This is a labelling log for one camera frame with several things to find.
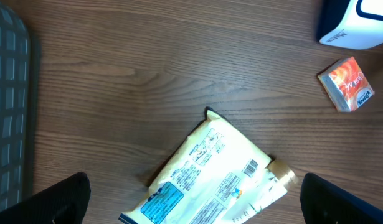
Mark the white barcode scanner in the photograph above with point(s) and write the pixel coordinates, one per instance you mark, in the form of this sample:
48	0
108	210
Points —
351	24

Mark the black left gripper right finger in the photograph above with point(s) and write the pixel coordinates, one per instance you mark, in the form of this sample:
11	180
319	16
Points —
323	202

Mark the dark grey plastic basket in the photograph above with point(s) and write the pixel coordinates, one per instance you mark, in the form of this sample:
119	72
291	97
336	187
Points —
20	54

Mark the white tube gold cap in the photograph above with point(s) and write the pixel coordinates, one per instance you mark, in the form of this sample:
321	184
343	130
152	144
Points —
275	182

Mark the cream wet wipes pack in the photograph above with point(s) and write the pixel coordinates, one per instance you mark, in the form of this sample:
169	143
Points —
211	178

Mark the orange tissue pack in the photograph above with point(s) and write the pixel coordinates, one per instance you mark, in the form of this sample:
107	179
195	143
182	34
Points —
346	85

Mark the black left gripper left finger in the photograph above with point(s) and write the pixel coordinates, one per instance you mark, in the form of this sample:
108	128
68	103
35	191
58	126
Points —
64	202

